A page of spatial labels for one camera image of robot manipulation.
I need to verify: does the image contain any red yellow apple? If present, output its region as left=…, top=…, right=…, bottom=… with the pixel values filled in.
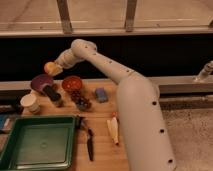
left=44, top=62, right=60, bottom=76

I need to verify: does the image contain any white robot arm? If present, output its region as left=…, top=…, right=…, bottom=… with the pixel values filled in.
left=55, top=39, right=177, bottom=171

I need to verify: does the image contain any red bowl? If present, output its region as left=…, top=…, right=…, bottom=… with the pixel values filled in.
left=62, top=76, right=83, bottom=92

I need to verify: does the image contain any purple bowl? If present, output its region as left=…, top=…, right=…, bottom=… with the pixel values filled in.
left=30, top=74, right=54, bottom=93

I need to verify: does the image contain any bunch of dark grapes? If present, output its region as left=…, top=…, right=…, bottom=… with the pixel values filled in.
left=70, top=90, right=92, bottom=111

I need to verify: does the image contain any white paper cup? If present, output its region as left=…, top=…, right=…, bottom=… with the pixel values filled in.
left=20, top=94, right=40, bottom=114

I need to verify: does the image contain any blue sponge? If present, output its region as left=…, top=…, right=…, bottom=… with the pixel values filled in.
left=95, top=88, right=108, bottom=103

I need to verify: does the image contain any black kitchen knife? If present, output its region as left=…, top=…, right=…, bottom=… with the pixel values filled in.
left=87, top=129, right=94, bottom=161

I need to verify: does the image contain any blue object at left edge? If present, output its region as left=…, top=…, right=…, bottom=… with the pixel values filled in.
left=0, top=115, right=10, bottom=134

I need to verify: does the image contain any green plastic tray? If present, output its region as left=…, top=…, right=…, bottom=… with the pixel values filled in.
left=0, top=116, right=76, bottom=171

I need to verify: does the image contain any wooden cutting board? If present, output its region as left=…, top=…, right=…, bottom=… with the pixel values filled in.
left=32, top=80, right=129, bottom=171

